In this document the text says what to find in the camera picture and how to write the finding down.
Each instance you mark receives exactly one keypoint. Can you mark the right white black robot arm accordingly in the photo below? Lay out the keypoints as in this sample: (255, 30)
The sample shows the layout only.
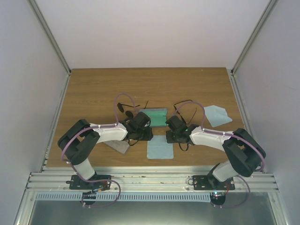
(244, 154)

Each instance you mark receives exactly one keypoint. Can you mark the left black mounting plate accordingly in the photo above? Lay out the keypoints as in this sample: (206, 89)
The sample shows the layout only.
(100, 182)

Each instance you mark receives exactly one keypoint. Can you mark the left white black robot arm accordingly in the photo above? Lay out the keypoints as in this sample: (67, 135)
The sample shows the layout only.
(78, 142)

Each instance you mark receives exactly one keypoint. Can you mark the aluminium frame post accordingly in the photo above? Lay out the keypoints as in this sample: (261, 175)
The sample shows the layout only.
(41, 19)
(254, 34)

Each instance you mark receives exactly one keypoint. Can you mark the black mounting plate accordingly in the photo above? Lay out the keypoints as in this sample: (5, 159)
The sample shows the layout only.
(100, 182)
(209, 182)

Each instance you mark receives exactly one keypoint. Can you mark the slotted grey cable duct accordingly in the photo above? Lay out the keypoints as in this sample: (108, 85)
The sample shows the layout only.
(125, 197)

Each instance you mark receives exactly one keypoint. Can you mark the black frame clear glasses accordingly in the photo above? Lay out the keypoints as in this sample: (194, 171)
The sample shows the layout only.
(186, 112)

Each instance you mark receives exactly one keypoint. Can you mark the blue green glasses case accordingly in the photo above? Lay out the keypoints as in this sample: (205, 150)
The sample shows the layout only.
(157, 116)

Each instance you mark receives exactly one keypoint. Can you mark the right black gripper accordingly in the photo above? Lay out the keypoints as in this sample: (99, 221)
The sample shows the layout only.
(169, 139)

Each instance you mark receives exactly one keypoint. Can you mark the grey glasses case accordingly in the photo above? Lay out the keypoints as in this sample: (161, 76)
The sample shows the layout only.
(119, 146)

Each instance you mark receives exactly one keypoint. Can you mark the right aluminium frame post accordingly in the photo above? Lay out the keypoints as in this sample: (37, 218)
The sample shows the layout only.
(254, 34)

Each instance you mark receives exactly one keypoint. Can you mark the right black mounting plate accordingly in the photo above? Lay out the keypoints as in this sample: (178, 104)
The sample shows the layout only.
(209, 182)

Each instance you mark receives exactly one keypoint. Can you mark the left aluminium frame post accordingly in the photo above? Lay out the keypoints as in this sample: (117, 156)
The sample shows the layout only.
(41, 19)

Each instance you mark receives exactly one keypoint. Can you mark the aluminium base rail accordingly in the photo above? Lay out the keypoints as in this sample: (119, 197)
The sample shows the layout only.
(147, 179)

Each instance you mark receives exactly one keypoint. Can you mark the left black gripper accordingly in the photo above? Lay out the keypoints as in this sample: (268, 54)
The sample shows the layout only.
(148, 137)

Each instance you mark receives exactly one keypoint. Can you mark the blue cleaning cloth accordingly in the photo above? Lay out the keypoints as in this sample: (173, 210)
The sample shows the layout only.
(158, 148)
(216, 115)

